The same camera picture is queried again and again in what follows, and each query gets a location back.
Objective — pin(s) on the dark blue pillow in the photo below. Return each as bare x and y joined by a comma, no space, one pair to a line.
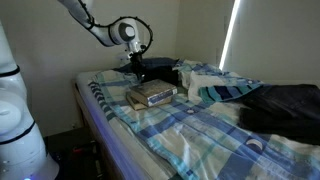
153,62

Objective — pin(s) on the wooden bed frame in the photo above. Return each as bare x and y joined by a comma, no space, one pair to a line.
96,143

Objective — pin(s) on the dark denim garment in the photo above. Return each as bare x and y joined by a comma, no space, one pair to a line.
283,110

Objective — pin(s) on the tan book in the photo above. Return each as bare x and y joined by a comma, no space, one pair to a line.
135,103

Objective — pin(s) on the black garment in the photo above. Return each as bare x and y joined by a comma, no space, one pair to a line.
163,76

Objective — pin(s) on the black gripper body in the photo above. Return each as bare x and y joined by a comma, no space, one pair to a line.
136,63

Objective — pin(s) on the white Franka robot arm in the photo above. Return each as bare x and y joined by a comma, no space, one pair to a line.
110,33

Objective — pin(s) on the red black clamp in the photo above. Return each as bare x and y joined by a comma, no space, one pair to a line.
80,150

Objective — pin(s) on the blue plaid duvet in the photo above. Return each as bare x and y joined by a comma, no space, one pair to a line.
200,133

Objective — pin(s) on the books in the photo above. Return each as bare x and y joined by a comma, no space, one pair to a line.
153,91

